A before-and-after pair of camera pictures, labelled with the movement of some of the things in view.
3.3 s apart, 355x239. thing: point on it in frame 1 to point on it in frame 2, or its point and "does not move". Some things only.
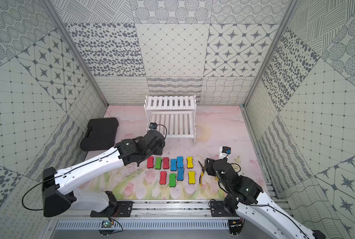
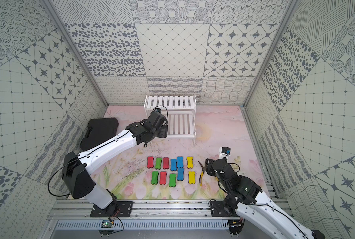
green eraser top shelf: [158, 163] does not move
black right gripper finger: [209, 165] does not move
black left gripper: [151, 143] to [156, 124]
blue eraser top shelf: [180, 162] does not move
